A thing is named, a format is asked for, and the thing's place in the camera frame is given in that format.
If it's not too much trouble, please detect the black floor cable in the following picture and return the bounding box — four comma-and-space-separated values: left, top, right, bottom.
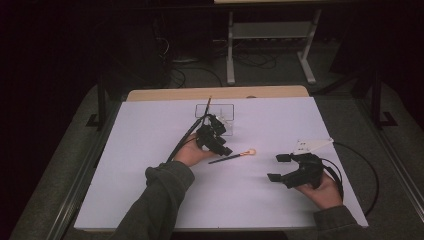
168, 66, 224, 88
233, 52, 278, 70

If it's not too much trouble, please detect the metal frame rail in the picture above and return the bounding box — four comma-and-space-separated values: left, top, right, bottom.
354, 98, 424, 213
46, 99, 123, 240

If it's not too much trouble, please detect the white metal table frame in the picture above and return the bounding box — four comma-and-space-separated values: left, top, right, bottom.
213, 0, 323, 86

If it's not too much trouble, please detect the white board table cover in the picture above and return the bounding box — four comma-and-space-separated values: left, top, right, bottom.
73, 96, 369, 232

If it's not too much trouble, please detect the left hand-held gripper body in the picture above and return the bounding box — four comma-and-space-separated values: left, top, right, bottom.
195, 113, 234, 153

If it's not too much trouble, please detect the person's left hand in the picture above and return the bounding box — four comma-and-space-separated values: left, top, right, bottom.
173, 133, 218, 168

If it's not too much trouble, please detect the makeup brush with round orange tip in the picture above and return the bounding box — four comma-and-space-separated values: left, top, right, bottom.
208, 148, 257, 165

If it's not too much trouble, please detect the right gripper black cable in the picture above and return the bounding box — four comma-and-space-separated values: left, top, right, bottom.
321, 158, 345, 201

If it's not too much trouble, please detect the thin black cable loop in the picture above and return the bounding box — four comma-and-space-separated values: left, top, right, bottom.
333, 142, 380, 218

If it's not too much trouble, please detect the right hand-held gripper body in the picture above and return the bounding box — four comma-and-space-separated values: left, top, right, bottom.
282, 137, 335, 190

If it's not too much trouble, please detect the clear acrylic organizer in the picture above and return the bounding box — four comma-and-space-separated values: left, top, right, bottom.
194, 103, 235, 137

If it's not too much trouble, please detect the person's right hand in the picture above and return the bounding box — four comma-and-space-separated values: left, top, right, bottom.
294, 173, 344, 210

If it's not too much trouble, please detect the black metal stand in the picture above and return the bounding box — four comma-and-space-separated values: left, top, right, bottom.
85, 74, 108, 131
369, 71, 399, 130

